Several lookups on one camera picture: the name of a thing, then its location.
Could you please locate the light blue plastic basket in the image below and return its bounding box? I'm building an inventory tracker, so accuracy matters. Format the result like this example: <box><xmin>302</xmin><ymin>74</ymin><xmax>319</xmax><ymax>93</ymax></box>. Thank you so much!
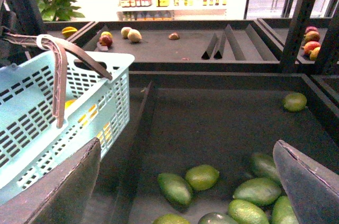
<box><xmin>1</xmin><ymin>51</ymin><xmax>135</xmax><ymax>203</ymax></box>

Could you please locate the black display shelf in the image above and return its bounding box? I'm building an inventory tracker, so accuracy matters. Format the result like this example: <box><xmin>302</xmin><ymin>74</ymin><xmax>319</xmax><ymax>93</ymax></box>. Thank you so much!
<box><xmin>0</xmin><ymin>0</ymin><xmax>339</xmax><ymax>224</ymax></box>

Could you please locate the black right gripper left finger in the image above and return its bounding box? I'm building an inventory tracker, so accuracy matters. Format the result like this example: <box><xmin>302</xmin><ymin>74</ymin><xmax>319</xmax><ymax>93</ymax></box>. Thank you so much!
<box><xmin>1</xmin><ymin>138</ymin><xmax>101</xmax><ymax>223</ymax></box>

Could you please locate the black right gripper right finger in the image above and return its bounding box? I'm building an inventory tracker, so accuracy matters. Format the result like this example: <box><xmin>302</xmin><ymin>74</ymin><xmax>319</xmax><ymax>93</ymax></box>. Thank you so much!
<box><xmin>273</xmin><ymin>140</ymin><xmax>338</xmax><ymax>223</ymax></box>

